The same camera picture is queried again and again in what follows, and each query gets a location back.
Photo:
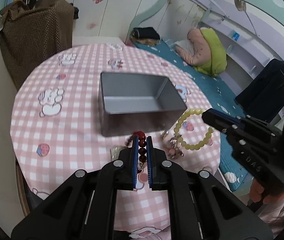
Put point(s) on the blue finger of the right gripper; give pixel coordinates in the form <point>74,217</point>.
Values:
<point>217,119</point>

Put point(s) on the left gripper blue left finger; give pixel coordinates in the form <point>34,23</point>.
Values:
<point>134,161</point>

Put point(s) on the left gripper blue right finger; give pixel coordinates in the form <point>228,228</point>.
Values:
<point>149,155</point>

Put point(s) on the silver chain pink charm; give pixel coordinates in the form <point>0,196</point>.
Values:
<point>172,145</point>

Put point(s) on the jade pendant pink charm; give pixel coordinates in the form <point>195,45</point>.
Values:
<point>115,151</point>

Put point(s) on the right hand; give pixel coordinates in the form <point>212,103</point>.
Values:
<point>256,191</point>

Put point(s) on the grey metal tin box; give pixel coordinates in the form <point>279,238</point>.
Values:
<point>131,102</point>

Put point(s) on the teal patterned bed sheet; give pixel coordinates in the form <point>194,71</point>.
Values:
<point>221,98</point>

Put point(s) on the pink and green quilt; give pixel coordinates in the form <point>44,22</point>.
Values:
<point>204,51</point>

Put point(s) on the pink checked cartoon tablecloth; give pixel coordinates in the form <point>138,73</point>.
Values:
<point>55,126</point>

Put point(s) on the folded black clothes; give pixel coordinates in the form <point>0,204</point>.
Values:
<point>145,33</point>

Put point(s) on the white wardrobe with butterflies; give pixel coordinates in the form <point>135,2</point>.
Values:
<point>110,18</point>

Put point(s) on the brown dotted fabric cover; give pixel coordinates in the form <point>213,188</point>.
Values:
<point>29,36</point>

